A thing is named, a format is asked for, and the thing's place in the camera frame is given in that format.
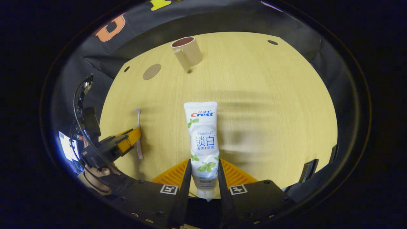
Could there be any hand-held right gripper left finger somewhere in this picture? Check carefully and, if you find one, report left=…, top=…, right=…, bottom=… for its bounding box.
left=105, top=158, right=192, bottom=229

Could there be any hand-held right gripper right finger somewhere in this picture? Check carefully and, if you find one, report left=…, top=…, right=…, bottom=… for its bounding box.
left=217, top=158, right=294, bottom=229

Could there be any pink white toothbrush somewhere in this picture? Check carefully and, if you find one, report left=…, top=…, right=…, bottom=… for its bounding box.
left=135, top=108, right=144, bottom=160

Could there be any round brown coaster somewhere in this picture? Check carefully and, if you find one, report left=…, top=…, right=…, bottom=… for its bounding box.
left=142, top=64, right=162, bottom=80

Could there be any beige cup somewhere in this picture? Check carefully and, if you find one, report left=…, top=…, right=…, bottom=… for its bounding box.
left=171, top=37, right=203, bottom=72

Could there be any wooden desktop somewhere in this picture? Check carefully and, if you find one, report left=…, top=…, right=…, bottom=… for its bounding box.
left=99, top=31, right=338, bottom=199

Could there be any computer monitor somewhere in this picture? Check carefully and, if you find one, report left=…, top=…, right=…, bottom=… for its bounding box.
left=58, top=130, right=84, bottom=174

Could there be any black bracket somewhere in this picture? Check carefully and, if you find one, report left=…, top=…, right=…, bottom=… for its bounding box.
left=328, top=144, right=340, bottom=164
left=298, top=158, right=319, bottom=184

